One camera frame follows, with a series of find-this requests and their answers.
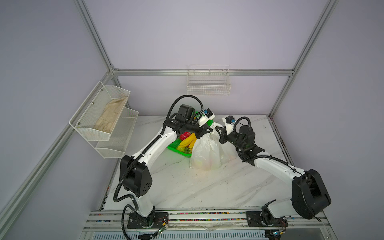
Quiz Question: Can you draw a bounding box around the green plastic basket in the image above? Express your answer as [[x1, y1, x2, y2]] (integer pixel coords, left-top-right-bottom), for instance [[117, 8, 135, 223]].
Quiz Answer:
[[167, 109, 215, 158]]

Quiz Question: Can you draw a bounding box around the white wire wall basket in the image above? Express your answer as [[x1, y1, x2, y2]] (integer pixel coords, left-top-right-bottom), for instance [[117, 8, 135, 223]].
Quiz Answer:
[[187, 65, 232, 97]]

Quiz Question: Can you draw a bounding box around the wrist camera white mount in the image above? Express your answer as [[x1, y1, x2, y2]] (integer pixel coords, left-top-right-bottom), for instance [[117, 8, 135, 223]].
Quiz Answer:
[[198, 109, 215, 127], [222, 116, 236, 135]]

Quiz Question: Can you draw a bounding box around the upper white mesh shelf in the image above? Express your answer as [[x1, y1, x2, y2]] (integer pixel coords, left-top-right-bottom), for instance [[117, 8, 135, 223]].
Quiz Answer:
[[69, 82, 130, 142]]

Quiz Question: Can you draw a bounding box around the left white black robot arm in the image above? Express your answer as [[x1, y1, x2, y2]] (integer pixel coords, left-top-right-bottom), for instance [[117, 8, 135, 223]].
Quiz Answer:
[[113, 105, 215, 228]]

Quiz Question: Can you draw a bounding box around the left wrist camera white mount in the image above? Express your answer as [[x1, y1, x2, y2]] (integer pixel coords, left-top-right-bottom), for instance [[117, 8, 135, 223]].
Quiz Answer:
[[198, 109, 215, 127]]

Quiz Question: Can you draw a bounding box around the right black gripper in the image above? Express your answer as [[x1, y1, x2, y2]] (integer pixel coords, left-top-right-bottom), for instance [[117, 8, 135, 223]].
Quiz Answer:
[[214, 125, 246, 151]]

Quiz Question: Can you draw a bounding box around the beige cloth in shelf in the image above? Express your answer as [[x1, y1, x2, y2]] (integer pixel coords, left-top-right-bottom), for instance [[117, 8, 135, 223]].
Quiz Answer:
[[94, 97, 128, 134]]

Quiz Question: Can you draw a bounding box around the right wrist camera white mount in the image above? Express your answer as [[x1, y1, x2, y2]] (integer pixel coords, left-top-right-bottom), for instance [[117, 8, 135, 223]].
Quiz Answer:
[[222, 116, 236, 135]]

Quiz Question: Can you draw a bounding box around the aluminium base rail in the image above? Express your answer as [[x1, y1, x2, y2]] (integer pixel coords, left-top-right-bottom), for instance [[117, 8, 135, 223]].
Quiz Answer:
[[80, 209, 338, 240]]

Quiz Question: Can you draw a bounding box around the red dragon fruit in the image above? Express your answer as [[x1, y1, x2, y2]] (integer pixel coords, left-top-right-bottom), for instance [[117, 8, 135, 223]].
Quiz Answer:
[[180, 132, 191, 141]]

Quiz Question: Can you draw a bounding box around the white lemon print plastic bag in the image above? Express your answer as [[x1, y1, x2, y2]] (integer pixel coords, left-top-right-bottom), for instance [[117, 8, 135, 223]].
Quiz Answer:
[[190, 122, 238, 171]]

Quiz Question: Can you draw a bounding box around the right black cable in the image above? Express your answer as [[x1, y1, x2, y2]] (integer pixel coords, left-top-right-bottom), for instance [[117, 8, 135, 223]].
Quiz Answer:
[[232, 116, 322, 223]]

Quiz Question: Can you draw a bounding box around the white mesh shelf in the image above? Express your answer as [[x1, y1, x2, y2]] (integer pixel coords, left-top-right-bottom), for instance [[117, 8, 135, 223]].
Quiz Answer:
[[96, 108, 139, 159], [69, 82, 130, 142]]

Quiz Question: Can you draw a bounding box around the lower white mesh shelf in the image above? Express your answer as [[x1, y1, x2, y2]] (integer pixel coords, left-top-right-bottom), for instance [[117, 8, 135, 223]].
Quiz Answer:
[[96, 108, 139, 159]]

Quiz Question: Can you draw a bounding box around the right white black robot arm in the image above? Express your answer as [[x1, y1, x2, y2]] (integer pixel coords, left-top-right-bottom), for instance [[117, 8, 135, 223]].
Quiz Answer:
[[215, 125, 332, 227]]

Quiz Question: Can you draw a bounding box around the lower yellow banana bunch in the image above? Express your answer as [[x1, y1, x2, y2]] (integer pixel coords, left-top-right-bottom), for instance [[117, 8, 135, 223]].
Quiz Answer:
[[177, 133, 197, 154]]

